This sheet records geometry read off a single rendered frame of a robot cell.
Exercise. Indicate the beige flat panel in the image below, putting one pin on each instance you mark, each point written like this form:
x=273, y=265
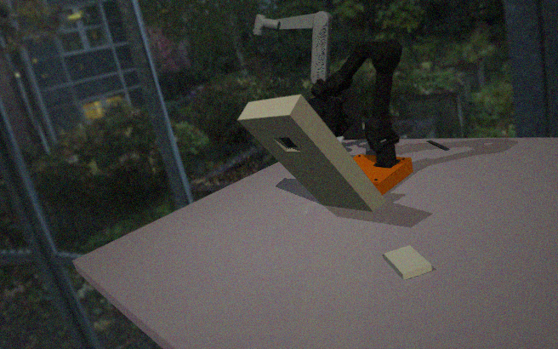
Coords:
x=293, y=132

